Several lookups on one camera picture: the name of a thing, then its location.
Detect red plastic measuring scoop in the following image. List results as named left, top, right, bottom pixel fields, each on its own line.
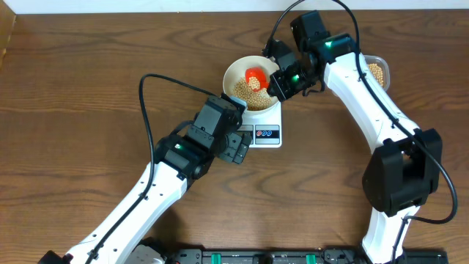
left=245, top=67, right=269, bottom=92

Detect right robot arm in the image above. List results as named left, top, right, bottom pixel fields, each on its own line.
left=262, top=11, right=442, bottom=263

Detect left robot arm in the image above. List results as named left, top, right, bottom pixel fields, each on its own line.
left=39, top=94, right=251, bottom=264

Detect white digital kitchen scale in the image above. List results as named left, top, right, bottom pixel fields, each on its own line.
left=238, top=102, right=282, bottom=148

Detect soybeans in bowl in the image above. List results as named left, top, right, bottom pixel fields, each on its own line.
left=233, top=78, right=273, bottom=111

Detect soybeans in container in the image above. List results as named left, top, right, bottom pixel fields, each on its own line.
left=368, top=63, right=385, bottom=87

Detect clear plastic container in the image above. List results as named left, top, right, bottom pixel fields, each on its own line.
left=364, top=55, right=391, bottom=92

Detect right black cable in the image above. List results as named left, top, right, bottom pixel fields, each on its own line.
left=263, top=0, right=459, bottom=263

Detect black cable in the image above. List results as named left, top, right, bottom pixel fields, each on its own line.
left=263, top=0, right=459, bottom=263
left=84, top=73, right=217, bottom=264

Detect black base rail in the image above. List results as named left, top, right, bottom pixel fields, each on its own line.
left=168, top=248, right=449, bottom=264

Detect left black cable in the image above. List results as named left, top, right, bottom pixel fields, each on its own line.
left=84, top=73, right=217, bottom=264

